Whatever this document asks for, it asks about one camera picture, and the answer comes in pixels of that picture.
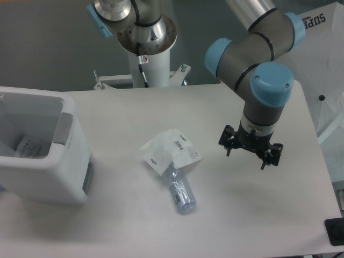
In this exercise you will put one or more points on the paper trash in bin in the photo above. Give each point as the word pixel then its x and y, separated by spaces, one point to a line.
pixel 32 147

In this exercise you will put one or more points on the black device at table corner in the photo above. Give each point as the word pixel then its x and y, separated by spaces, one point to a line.
pixel 334 229

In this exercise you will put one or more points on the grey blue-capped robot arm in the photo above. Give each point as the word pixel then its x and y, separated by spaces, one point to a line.
pixel 248 68

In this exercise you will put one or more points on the clear plastic water bottle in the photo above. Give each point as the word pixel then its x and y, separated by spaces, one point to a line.
pixel 179 188

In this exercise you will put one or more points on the white superior umbrella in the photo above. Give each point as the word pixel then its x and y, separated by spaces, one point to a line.
pixel 317 63

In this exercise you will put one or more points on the white plastic packaging bag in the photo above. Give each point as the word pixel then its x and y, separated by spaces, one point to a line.
pixel 169 147

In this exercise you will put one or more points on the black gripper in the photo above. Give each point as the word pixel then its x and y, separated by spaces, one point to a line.
pixel 250 141

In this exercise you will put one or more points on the white metal base frame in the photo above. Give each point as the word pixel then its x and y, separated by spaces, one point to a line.
pixel 143 79

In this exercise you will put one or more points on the white trash can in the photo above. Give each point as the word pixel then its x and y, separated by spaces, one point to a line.
pixel 64 174

